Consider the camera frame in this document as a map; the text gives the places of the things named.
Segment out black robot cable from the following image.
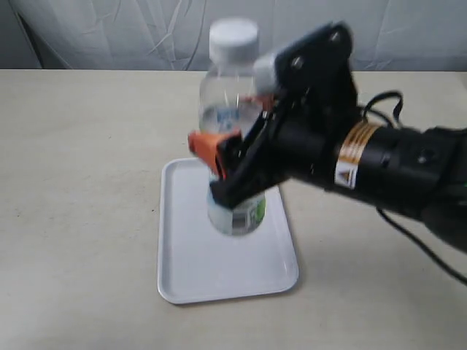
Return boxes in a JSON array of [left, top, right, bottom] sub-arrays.
[[363, 90, 467, 285]]

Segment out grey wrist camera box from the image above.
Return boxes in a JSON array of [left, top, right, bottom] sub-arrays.
[[252, 22, 357, 111]]

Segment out clear plastic drink bottle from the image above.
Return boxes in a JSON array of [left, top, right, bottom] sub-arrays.
[[199, 17, 266, 236]]

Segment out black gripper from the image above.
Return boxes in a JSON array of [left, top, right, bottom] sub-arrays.
[[188, 89, 360, 209]]

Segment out white rectangular plastic tray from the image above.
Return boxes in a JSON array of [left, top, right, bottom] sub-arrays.
[[157, 158, 299, 304]]

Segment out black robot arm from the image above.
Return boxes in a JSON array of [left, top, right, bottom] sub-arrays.
[[188, 92, 466, 252]]

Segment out white wrinkled backdrop cloth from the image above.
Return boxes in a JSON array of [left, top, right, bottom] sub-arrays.
[[6, 1, 466, 71]]

